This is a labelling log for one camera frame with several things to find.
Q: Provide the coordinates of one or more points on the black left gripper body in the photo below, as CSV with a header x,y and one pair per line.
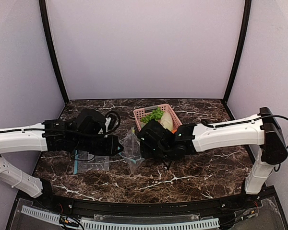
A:
x,y
109,145

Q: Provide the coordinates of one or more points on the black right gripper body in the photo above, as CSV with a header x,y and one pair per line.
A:
x,y
144,147

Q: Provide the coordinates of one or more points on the clear zip bag blue zipper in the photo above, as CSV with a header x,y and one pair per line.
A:
x,y
131,152

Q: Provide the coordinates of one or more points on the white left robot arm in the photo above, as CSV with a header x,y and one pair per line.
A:
x,y
90,132

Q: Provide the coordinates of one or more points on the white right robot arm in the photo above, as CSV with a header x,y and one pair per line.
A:
x,y
261,129

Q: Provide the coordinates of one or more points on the flat clear zip bag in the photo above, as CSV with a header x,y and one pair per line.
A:
x,y
85,161

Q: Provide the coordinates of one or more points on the white radish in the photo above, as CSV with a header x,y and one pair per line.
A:
x,y
166,121

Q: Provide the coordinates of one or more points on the green lettuce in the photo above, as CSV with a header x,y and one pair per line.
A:
x,y
154,115

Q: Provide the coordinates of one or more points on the pink perforated plastic basket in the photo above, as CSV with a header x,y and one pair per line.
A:
x,y
141,112

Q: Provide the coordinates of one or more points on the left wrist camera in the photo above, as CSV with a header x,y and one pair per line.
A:
x,y
107,123

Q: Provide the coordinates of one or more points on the white slotted cable duct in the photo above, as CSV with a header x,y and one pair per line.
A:
x,y
100,222

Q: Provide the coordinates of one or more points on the black left frame post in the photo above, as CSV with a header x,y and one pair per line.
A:
x,y
51,50

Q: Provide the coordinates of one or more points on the black frame post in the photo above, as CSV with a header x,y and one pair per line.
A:
x,y
51,50
239,50

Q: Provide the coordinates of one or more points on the black front rail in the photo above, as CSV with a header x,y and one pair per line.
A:
x,y
210,207

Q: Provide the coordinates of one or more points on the black right frame post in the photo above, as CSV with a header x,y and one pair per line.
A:
x,y
239,50

